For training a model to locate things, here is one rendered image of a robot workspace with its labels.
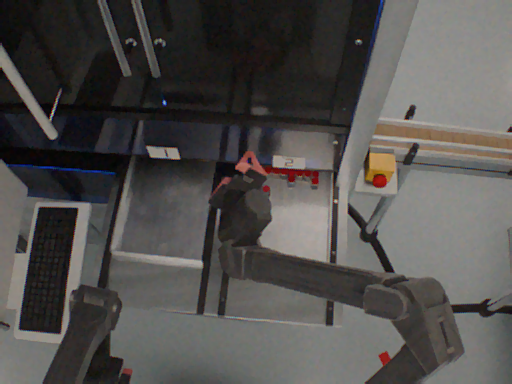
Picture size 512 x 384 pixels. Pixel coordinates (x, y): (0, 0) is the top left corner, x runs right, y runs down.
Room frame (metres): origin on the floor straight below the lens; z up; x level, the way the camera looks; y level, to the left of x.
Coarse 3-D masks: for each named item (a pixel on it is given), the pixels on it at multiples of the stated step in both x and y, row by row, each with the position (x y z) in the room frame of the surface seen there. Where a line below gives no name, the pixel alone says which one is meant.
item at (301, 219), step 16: (320, 176) 0.64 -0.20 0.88; (272, 192) 0.60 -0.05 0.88; (288, 192) 0.60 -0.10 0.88; (304, 192) 0.59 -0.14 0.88; (320, 192) 0.59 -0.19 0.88; (272, 208) 0.55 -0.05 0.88; (288, 208) 0.55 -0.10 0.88; (304, 208) 0.54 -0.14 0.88; (320, 208) 0.54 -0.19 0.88; (272, 224) 0.50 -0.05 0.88; (288, 224) 0.50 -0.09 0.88; (304, 224) 0.50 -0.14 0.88; (320, 224) 0.49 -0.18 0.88; (272, 240) 0.45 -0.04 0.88; (288, 240) 0.45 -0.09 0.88; (304, 240) 0.45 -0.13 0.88; (320, 240) 0.45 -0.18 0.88; (304, 256) 0.40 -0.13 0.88; (320, 256) 0.40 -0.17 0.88
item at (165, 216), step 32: (160, 160) 0.72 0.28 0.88; (192, 160) 0.72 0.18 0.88; (128, 192) 0.62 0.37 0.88; (160, 192) 0.61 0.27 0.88; (192, 192) 0.61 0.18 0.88; (128, 224) 0.52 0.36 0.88; (160, 224) 0.51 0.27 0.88; (192, 224) 0.51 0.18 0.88; (128, 256) 0.42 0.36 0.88; (160, 256) 0.41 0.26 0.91; (192, 256) 0.42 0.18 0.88
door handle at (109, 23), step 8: (96, 0) 0.61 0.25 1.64; (104, 0) 0.61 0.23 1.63; (104, 8) 0.61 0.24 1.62; (104, 16) 0.61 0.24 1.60; (112, 16) 0.61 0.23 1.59; (104, 24) 0.61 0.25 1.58; (112, 24) 0.61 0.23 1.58; (112, 32) 0.61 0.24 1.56; (112, 40) 0.61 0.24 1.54; (120, 40) 0.61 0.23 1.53; (128, 40) 0.67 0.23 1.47; (120, 48) 0.61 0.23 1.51; (128, 48) 0.65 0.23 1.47; (120, 56) 0.61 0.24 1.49; (128, 56) 0.63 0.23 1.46; (120, 64) 0.61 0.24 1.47; (128, 64) 0.61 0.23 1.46; (128, 72) 0.61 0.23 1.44
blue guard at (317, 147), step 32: (0, 128) 0.74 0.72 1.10; (32, 128) 0.72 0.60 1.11; (64, 128) 0.71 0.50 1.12; (96, 128) 0.69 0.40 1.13; (128, 128) 0.68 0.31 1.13; (160, 128) 0.67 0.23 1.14; (192, 128) 0.66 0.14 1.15; (224, 128) 0.64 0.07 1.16; (256, 128) 0.63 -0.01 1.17; (224, 160) 0.65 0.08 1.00; (320, 160) 0.61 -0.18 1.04
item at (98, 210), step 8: (32, 200) 0.75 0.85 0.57; (40, 200) 0.75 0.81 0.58; (48, 200) 0.74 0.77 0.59; (56, 200) 0.74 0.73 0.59; (64, 200) 0.73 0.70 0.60; (24, 208) 0.77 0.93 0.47; (32, 208) 0.76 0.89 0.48; (96, 208) 0.72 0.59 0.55; (104, 208) 0.71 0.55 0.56; (24, 216) 0.77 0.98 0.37; (32, 216) 0.76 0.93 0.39; (96, 216) 0.72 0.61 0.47; (104, 216) 0.72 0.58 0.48; (24, 224) 0.78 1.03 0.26; (96, 224) 0.73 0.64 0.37; (24, 232) 0.79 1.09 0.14; (88, 232) 0.73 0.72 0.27; (96, 232) 0.73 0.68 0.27; (88, 240) 0.74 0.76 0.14; (96, 240) 0.73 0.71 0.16
